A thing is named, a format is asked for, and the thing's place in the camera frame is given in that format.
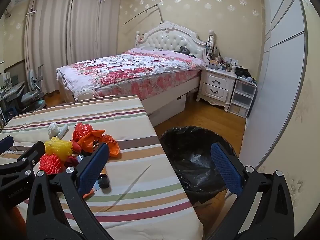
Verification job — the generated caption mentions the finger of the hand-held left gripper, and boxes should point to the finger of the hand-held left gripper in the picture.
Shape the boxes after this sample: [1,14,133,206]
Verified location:
[0,135,14,153]
[0,141,46,180]

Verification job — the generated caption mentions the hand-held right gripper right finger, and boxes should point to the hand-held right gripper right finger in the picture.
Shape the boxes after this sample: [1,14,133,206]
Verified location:
[210,142,294,240]

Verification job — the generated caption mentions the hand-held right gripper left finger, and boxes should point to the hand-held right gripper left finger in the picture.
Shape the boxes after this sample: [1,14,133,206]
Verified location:
[26,142,110,240]

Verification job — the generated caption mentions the dark bottle with red sleeve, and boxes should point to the dark bottle with red sleeve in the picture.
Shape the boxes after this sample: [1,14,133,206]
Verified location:
[64,155,111,190]

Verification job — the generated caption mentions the red foam fruit net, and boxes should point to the red foam fruit net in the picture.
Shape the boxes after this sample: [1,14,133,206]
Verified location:
[39,154,65,175]

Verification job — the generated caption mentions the yellow foam fruit net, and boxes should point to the yellow foam fruit net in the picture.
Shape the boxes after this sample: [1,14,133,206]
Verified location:
[44,137,73,161]

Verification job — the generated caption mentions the orange plastic bag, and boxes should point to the orange plastic bag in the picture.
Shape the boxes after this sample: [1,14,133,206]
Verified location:
[77,129,120,157]

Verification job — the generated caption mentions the white tissue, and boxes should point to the white tissue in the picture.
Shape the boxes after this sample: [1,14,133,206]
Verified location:
[48,122,59,138]

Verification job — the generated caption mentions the white toothpaste tube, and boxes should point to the white toothpaste tube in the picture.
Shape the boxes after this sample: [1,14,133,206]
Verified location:
[56,124,69,139]

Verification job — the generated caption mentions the red plastic bag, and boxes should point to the red plastic bag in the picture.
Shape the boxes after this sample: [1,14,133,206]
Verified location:
[72,123,93,142]

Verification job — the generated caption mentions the trash bin with black liner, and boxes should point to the trash bin with black liner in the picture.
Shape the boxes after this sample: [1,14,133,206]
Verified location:
[159,126,240,207]

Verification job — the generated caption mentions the orange cloth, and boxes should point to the orange cloth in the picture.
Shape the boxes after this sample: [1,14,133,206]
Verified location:
[11,204,27,227]

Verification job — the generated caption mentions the grey desk chair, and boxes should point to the grey desk chair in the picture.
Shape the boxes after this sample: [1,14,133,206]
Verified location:
[21,65,47,112]

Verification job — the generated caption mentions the cluttered desk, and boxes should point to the cluttered desk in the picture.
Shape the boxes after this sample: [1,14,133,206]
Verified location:
[0,71,25,105]

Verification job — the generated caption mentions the plastic drawer unit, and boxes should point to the plastic drawer unit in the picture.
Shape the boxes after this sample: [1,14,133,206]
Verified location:
[229,77,257,118]

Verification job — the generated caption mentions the white cardboard box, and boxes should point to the white cardboard box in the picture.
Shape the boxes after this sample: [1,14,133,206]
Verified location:
[147,92,187,127]

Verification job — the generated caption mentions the white nightstand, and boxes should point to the white nightstand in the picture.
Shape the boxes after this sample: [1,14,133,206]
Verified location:
[197,65,237,112]

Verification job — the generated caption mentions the black bag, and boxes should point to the black bag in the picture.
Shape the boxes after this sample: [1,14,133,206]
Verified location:
[236,66,252,79]

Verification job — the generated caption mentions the grey wardrobe sliding door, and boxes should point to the grey wardrobe sliding door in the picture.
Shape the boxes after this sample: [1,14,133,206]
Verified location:
[240,0,308,190]

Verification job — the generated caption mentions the floral blanket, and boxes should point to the floral blanket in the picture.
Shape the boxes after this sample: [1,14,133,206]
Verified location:
[57,47,206,100]

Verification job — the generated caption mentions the dark cloth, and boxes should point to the dark cloth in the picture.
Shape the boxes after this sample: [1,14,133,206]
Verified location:
[175,46,198,57]

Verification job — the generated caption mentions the beige curtain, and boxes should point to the beige curtain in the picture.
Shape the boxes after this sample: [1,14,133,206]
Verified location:
[24,0,123,97]

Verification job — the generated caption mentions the bed with floral cover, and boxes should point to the bed with floral cover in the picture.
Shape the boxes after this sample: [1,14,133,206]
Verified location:
[56,21,215,128]

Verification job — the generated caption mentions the thin metal pole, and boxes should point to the thin metal pole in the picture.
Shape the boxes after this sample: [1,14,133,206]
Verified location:
[123,4,164,26]

